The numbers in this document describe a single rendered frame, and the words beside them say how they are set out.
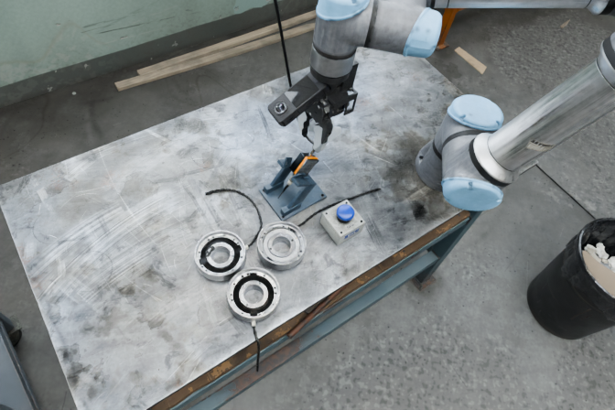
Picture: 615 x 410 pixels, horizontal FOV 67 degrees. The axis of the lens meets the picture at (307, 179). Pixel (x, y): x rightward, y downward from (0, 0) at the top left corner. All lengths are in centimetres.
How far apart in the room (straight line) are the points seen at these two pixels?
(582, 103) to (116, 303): 91
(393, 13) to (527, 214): 173
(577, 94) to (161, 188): 86
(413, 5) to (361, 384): 136
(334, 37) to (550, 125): 40
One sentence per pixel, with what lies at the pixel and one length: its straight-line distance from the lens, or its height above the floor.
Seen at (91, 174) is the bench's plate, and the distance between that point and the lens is 120.
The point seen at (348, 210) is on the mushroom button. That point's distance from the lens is 102.
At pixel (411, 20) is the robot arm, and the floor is 131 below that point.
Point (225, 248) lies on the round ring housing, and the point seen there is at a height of 82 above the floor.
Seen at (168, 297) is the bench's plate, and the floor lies 80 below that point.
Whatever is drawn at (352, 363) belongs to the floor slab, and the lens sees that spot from 182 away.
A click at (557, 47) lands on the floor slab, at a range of 339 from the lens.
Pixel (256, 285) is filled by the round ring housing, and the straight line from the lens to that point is 98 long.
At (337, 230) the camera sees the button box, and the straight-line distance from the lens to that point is 103.
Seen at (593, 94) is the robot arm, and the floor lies 125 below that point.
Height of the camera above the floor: 173
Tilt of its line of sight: 55 degrees down
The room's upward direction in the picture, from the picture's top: 10 degrees clockwise
